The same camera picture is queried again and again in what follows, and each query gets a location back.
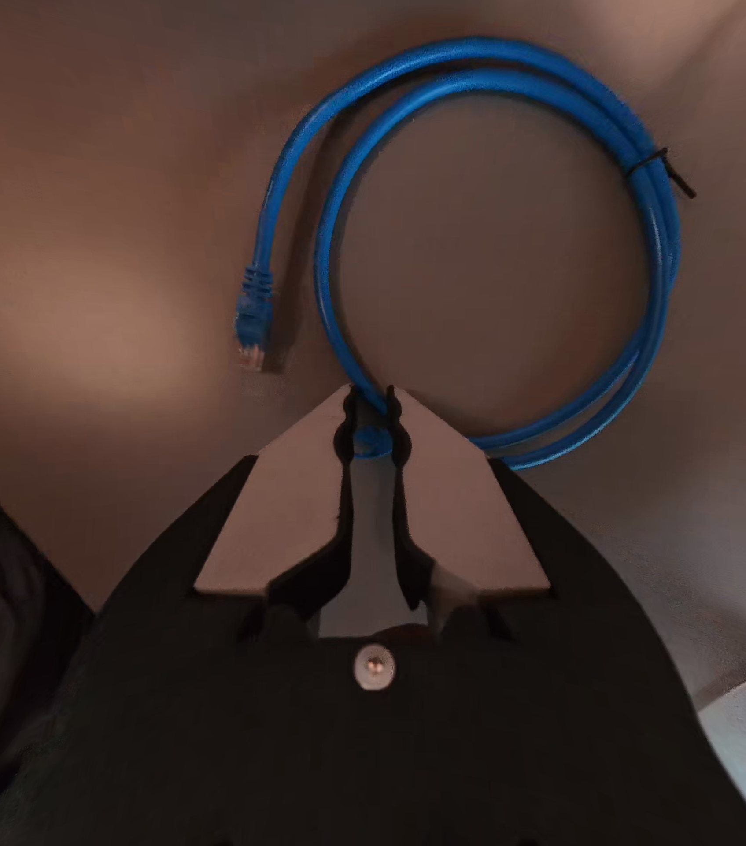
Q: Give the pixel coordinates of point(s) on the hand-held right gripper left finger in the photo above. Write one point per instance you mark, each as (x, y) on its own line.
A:
(280, 502)

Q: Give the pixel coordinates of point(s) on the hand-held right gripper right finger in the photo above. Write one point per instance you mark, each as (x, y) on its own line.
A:
(465, 515)

